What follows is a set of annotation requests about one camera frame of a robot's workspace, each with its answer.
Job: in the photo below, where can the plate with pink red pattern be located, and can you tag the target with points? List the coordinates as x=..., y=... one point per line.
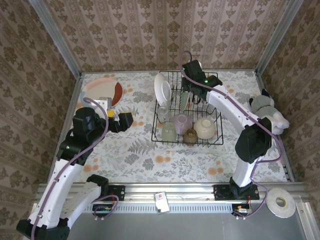
x=100, y=86

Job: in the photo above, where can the white plate with green rim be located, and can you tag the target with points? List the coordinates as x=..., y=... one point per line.
x=158, y=87

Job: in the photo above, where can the clear drinking glass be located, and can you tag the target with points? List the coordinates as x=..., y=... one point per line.
x=163, y=113

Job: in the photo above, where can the lilac cup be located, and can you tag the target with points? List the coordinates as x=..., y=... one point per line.
x=181, y=122

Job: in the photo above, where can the cream ceramic bowl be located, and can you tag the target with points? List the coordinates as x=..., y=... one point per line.
x=203, y=127

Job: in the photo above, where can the frosted pale green glass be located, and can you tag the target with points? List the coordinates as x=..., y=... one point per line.
x=168, y=133

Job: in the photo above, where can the amber glass cup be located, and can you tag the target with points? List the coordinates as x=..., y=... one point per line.
x=190, y=136

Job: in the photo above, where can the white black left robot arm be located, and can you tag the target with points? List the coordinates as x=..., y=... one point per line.
x=62, y=185

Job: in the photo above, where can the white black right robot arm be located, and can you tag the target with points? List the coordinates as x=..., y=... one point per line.
x=225, y=105

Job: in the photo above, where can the grey plush toy animal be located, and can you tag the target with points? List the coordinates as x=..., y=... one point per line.
x=265, y=110

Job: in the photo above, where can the black power connector box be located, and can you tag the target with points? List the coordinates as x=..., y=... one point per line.
x=242, y=208
x=102, y=208

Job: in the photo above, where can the small white box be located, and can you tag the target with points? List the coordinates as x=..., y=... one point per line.
x=161, y=201

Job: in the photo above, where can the white tape roll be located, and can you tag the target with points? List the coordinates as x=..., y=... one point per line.
x=271, y=205

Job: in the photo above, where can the aluminium table edge rail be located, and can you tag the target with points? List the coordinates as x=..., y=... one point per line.
x=260, y=80
x=70, y=111

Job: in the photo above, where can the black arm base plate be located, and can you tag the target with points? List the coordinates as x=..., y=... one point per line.
x=222, y=192
x=117, y=192

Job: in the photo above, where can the aluminium frame post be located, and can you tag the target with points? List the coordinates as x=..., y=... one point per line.
x=60, y=42
x=275, y=37

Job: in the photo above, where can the aluminium mounting rail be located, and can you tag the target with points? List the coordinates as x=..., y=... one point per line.
x=175, y=191

